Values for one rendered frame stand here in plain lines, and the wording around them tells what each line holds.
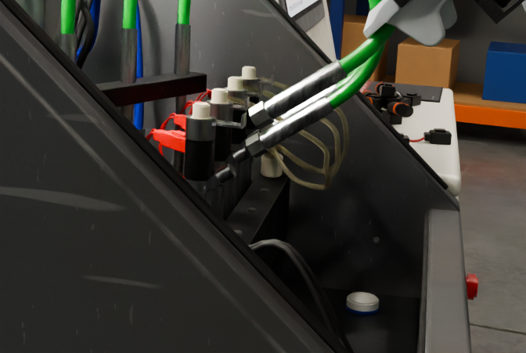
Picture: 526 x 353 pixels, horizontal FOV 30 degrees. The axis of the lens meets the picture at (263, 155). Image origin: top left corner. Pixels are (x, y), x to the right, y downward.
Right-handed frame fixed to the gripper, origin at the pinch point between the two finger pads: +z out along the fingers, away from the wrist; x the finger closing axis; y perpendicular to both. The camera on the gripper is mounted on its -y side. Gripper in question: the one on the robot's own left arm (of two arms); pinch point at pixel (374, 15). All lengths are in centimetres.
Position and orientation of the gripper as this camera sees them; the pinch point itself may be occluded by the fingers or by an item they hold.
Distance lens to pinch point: 87.8
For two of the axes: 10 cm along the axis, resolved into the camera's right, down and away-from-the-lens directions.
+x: 3.7, -4.1, 8.3
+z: -6.2, 5.6, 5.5
